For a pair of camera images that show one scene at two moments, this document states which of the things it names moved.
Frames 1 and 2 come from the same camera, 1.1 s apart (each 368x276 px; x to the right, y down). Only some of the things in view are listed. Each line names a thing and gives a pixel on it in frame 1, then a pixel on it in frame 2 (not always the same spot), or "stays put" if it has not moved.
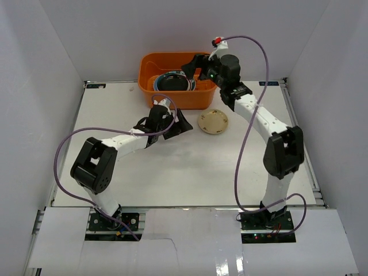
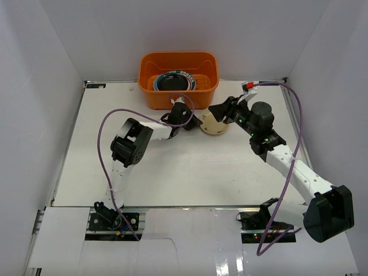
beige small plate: x=213 y=121 stays put
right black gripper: x=199 y=61 to x=227 y=109
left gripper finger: x=181 y=126 to x=195 y=122
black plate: x=173 y=81 stays put
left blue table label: x=95 y=85 stays put
